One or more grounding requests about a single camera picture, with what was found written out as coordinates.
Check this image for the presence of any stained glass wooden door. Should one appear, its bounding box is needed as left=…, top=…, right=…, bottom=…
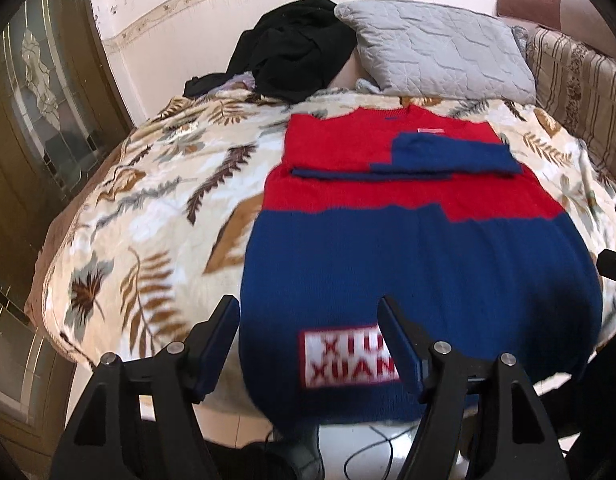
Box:
left=0, top=0, right=138, bottom=451

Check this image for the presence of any red and blue knit sweater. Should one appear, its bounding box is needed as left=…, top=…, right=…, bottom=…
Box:
left=238, top=105, right=604, bottom=426

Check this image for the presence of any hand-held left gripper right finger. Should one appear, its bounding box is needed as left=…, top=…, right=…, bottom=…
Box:
left=378, top=296, right=571, bottom=480

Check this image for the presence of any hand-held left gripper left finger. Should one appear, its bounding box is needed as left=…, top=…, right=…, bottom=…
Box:
left=50, top=295, right=241, bottom=480

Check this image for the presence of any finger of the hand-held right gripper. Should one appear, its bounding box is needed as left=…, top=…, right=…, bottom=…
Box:
left=597, top=249, right=616, bottom=286

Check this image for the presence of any black cable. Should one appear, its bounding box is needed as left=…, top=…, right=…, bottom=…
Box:
left=348, top=422, right=419, bottom=467

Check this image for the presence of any black garment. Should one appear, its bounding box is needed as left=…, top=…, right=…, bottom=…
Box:
left=183, top=0, right=357, bottom=106

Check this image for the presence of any striped floral cushion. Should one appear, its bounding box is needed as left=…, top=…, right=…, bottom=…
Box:
left=525, top=25, right=616, bottom=186

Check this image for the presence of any purple cloth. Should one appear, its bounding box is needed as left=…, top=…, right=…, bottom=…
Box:
left=222, top=76, right=259, bottom=95

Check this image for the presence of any grey quilted pillow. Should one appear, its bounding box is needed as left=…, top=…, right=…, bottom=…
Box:
left=334, top=0, right=538, bottom=106

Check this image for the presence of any leaf print blanket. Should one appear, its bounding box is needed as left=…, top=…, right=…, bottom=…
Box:
left=25, top=87, right=616, bottom=413

